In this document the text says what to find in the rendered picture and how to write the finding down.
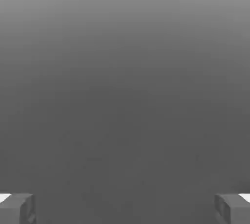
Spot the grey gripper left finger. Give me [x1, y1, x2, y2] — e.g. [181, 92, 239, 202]
[0, 192, 37, 224]

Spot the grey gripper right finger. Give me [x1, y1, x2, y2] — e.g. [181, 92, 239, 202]
[213, 192, 250, 224]

